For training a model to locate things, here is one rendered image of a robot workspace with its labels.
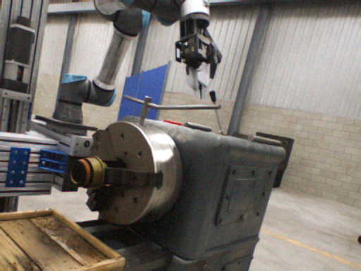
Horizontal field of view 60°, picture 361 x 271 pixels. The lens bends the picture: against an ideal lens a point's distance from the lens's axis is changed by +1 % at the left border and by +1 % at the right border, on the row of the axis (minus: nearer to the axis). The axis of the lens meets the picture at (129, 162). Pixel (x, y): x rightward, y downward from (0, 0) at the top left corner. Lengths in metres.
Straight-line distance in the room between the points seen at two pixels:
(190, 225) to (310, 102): 10.29
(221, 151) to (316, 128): 10.04
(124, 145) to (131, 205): 0.18
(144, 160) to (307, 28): 11.06
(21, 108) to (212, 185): 0.95
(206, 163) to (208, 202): 0.12
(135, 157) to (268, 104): 10.59
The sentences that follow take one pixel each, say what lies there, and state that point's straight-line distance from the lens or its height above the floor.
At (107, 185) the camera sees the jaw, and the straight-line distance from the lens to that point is 0.92.
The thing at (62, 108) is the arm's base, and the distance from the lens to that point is 1.52.
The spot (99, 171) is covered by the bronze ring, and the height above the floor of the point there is 1.09.
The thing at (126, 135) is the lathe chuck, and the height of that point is 1.20.
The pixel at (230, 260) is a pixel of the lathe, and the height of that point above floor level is 0.80.
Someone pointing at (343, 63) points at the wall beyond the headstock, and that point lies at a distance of 11.28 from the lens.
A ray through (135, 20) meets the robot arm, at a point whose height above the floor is 1.63.
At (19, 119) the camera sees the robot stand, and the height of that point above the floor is 1.13.
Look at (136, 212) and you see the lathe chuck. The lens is 0.88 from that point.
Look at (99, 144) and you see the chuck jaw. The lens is 0.91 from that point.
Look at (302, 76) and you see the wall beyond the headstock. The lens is 11.34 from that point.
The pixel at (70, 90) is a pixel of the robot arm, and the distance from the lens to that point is 1.51.
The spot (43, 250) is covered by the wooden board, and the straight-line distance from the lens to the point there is 0.84.
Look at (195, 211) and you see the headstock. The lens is 0.95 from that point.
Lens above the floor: 1.26
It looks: 9 degrees down
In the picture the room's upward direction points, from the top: 12 degrees clockwise
